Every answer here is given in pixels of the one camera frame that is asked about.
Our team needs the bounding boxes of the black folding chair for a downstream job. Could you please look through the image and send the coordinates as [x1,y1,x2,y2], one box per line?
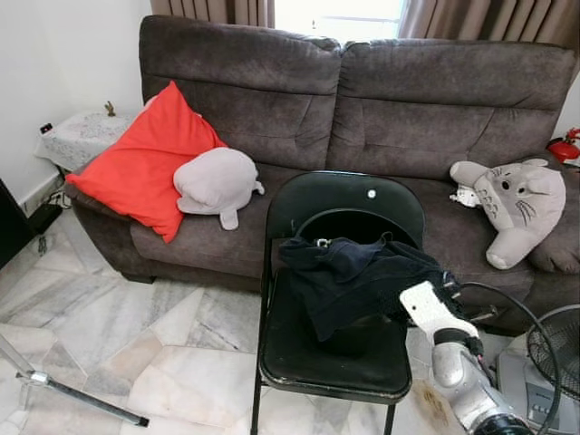
[249,169,427,435]

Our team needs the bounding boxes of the brown curtain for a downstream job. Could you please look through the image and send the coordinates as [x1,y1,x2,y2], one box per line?
[150,0,276,28]
[399,0,580,51]

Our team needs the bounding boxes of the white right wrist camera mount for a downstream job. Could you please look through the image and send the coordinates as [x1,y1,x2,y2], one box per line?
[399,281,477,341]

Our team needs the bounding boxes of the black floor fan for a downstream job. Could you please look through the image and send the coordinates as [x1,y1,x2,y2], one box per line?
[494,304,580,435]

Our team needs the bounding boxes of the bright window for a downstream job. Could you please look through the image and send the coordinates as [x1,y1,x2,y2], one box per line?
[275,0,406,42]

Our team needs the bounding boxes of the silver metal clothes rack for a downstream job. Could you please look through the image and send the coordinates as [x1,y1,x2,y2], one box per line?
[0,333,150,429]

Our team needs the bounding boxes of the light grey plush pillow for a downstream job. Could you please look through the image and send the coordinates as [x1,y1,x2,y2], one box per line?
[172,147,266,231]

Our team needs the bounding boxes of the small white plush toy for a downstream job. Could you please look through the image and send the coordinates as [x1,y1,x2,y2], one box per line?
[450,184,479,209]

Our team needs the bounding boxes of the red cushion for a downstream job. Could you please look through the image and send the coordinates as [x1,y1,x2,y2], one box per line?
[65,80,227,244]

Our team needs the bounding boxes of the grey Totoro plush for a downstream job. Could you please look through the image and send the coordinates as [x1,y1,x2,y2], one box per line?
[449,157,567,271]

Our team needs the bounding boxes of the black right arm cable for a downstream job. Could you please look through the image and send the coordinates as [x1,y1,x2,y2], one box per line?
[453,281,565,435]

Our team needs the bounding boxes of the side table with lace cloth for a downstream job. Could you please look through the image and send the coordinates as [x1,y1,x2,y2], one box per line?
[36,109,137,173]

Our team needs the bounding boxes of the red fire extinguisher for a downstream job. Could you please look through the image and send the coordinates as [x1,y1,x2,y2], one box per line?
[546,127,580,164]

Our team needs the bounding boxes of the black printed T-shirt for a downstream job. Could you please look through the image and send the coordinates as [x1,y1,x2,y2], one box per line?
[276,233,454,343]

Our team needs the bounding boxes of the dark brown fabric sofa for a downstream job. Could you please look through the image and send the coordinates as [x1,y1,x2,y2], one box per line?
[68,14,580,332]

